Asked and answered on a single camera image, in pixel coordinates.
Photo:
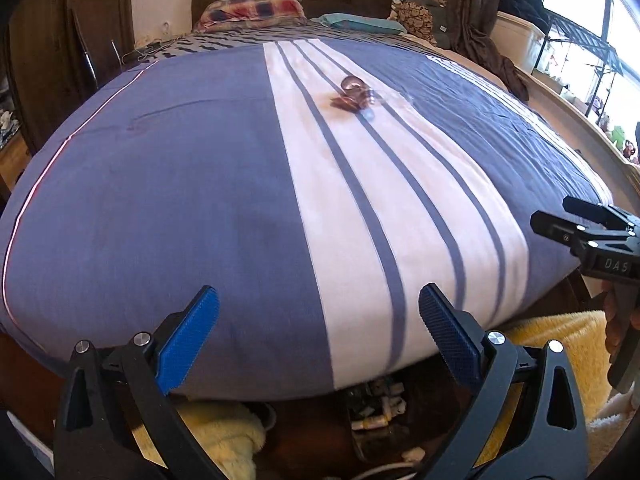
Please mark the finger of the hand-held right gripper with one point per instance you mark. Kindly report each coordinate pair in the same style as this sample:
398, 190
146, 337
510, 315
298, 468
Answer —
600, 214
565, 230

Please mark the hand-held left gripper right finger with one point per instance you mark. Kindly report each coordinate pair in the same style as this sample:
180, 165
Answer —
450, 335

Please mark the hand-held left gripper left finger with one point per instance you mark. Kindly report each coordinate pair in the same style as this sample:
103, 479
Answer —
187, 340

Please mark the clear brown plastic wrapper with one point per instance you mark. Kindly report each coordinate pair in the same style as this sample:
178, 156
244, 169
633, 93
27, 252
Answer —
355, 92

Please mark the person's right hand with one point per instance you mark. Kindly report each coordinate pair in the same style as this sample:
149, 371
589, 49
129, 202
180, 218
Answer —
614, 320

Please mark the red plush toy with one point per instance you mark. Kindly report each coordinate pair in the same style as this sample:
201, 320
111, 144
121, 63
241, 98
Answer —
629, 151

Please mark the green plush toy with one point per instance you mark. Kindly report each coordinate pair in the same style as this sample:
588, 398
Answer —
617, 132

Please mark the yellow fluffy rug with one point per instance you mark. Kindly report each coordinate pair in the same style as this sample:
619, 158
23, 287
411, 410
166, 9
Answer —
560, 330

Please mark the beige window ledge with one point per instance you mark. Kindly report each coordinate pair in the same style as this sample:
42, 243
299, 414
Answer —
565, 120

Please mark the blue white striped bedspread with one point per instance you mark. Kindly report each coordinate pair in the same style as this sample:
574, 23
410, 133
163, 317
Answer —
150, 185

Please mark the black metal rack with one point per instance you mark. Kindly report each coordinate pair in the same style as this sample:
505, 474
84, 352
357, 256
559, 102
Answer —
575, 35

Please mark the white storage box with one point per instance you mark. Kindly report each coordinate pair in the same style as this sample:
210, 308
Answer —
520, 40

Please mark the black jacket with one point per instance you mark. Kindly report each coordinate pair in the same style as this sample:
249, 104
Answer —
525, 2

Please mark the brown curtain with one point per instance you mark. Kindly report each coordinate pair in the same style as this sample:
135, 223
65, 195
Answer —
475, 10

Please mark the brown patterned cushion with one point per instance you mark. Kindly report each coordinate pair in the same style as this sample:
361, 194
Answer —
417, 17

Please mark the teal pillow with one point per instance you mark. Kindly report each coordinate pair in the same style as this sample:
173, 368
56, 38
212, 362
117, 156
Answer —
355, 22

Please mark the black grey patterned blanket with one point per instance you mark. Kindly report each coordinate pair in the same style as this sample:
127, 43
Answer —
225, 42

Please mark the dark wooden wardrobe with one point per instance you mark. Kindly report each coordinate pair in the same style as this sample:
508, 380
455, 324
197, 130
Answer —
50, 35

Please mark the plaid pillow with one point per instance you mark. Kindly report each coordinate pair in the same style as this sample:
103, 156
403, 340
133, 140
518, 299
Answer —
250, 10

